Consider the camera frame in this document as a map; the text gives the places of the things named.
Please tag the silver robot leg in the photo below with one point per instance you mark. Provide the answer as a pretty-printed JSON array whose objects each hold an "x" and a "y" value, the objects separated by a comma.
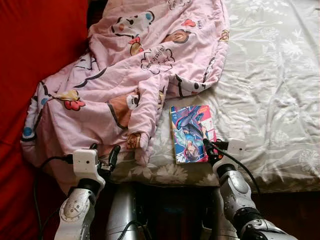
[
  {"x": 210, "y": 225},
  {"x": 122, "y": 210}
]

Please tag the colourful comic book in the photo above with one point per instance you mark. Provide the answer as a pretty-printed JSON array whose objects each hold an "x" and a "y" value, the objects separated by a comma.
[{"x": 190, "y": 130}]

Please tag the silver robot right leg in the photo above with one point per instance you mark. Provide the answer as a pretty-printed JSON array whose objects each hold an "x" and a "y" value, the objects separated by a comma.
[{"x": 210, "y": 225}]

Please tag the pink cartoon print blanket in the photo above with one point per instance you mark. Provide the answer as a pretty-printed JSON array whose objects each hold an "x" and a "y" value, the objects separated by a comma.
[{"x": 135, "y": 60}]

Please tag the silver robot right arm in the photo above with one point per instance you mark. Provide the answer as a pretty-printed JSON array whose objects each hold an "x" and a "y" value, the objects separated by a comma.
[{"x": 235, "y": 190}]

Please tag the silver robot left leg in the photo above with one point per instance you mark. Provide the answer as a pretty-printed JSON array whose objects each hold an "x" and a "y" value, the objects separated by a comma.
[{"x": 122, "y": 210}]

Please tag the grey floral bed sheet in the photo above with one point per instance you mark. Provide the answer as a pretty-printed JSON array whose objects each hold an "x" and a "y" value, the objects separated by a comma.
[{"x": 270, "y": 75}]

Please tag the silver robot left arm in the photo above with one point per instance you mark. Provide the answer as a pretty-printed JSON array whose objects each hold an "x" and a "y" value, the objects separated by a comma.
[{"x": 75, "y": 210}]

